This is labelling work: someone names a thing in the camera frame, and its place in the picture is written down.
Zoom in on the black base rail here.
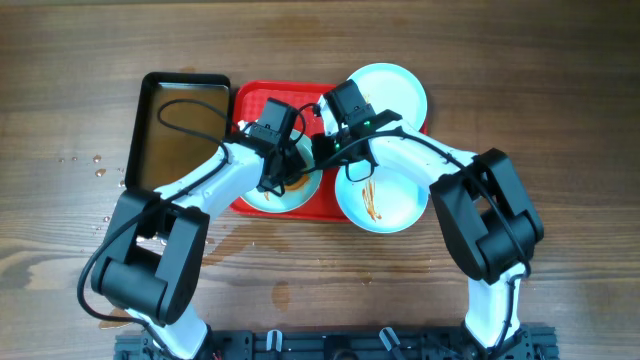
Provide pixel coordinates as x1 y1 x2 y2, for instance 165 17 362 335
113 325 559 360

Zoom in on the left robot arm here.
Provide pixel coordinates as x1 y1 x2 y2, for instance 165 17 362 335
78 135 313 359

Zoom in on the white plate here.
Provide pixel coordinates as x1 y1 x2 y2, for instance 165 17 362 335
335 161 430 234
238 127 324 215
348 63 428 131

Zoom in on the orange green scrub sponge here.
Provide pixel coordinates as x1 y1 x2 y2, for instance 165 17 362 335
284 174 310 192

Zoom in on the red plastic tray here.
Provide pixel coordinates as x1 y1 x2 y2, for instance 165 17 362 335
228 80 429 223

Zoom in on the black rectangular water basin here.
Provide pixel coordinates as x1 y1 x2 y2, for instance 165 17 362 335
124 72 232 191

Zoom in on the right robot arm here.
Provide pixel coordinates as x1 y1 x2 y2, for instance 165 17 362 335
311 110 544 359

